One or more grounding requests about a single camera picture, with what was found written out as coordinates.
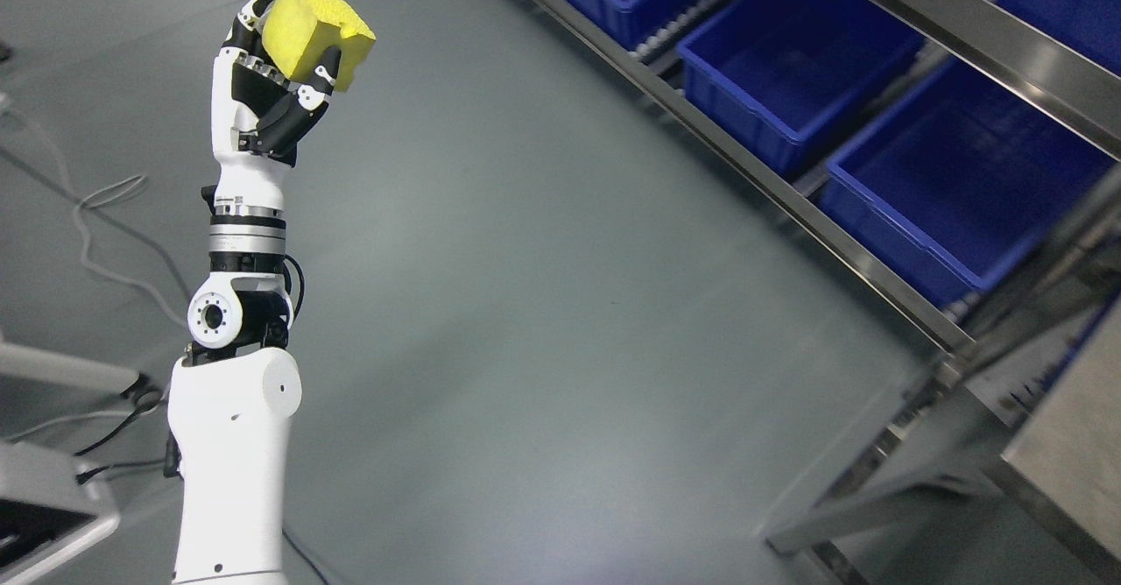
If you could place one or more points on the stainless steel table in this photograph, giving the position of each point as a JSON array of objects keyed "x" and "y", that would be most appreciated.
[{"x": 1063, "y": 465}]

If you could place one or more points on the grey equipment base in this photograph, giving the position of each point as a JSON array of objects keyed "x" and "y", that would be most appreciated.
[{"x": 55, "y": 505}]

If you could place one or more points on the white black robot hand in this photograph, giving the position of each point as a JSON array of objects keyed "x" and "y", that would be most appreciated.
[{"x": 255, "y": 122}]

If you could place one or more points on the yellow foam block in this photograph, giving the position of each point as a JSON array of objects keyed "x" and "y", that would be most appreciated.
[{"x": 297, "y": 32}]

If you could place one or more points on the steel roller shelf rack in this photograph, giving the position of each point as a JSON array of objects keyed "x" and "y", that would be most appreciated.
[{"x": 1072, "y": 274}]

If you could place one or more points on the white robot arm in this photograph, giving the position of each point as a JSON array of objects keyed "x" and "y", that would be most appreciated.
[{"x": 236, "y": 388}]

